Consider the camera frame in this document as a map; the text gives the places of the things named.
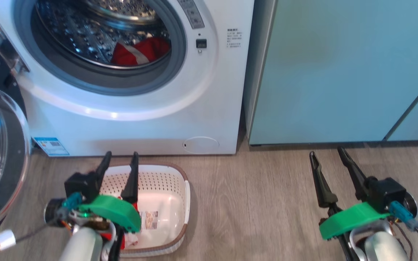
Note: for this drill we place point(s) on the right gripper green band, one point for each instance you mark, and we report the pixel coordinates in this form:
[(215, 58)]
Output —
[(354, 217)]

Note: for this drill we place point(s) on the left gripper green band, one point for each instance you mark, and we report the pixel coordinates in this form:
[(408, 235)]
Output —
[(114, 210)]

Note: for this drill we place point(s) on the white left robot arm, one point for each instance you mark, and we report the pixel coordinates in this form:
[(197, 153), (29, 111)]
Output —
[(82, 246)]

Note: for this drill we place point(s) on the white front-load washing machine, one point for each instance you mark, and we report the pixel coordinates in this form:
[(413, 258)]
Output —
[(140, 127)]

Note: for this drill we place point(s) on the stainless steel washing machine drum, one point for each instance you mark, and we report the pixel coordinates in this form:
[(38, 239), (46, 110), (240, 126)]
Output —
[(78, 32)]

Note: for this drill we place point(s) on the silver washer door hinge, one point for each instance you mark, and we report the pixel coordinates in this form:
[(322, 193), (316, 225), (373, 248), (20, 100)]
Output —
[(4, 47)]

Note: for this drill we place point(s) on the white perforated basket brown rim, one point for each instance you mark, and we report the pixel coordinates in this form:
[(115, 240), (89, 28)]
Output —
[(165, 181)]

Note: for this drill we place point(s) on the basket barcode label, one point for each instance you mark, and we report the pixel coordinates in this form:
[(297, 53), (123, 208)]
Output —
[(148, 220)]

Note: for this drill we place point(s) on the blue energy label sticker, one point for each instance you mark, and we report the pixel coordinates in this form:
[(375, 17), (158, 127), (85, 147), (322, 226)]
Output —
[(51, 146)]

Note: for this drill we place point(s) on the round white filter cover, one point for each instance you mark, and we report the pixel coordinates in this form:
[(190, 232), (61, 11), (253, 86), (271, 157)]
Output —
[(201, 144)]

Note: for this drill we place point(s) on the light blue cabinet right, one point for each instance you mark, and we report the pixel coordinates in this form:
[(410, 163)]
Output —
[(339, 72)]

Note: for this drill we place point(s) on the pale grey cabinet side panel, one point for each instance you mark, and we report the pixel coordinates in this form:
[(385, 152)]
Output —
[(258, 72)]

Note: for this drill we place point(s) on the small printed text label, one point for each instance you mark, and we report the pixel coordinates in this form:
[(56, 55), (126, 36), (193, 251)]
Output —
[(234, 38)]

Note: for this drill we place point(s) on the grey warning sticker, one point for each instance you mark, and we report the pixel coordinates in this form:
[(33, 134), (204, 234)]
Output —
[(192, 14)]

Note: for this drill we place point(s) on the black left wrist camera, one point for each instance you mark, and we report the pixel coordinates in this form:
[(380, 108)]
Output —
[(82, 185)]

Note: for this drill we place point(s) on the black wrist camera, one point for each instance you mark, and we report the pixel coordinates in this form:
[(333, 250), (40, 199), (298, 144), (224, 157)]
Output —
[(82, 185), (388, 192)]

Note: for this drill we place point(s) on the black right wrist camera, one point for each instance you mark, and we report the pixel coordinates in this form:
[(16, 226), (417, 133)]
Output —
[(388, 192)]

